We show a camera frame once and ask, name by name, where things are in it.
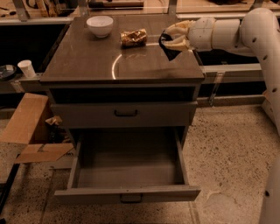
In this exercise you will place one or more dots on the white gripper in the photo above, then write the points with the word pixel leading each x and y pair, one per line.
pixel 200 31

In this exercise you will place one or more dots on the dark rxbar blueberry wrapper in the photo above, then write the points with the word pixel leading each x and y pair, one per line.
pixel 170 54

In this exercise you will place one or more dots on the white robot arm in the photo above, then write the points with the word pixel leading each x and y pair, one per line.
pixel 257 34

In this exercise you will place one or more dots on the closed grey top drawer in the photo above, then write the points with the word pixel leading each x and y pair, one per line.
pixel 120 115

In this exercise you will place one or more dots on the grey drawer cabinet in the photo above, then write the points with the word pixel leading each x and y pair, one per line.
pixel 87 69

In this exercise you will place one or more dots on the open grey middle drawer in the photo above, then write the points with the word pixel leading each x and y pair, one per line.
pixel 127 166

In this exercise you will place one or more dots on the crumpled gold snack bag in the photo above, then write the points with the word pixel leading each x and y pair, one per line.
pixel 133 38

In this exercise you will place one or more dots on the white ceramic bowl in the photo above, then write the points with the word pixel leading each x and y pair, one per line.
pixel 100 26

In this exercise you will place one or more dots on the white paper cup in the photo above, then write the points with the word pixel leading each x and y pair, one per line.
pixel 27 68

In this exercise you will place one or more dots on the open cardboard box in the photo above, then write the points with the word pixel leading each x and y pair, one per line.
pixel 28 126

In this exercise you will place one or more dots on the dark round dish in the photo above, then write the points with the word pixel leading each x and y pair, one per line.
pixel 7 72

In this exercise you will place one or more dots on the grey metal rail frame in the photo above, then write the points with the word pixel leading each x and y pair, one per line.
pixel 39 39

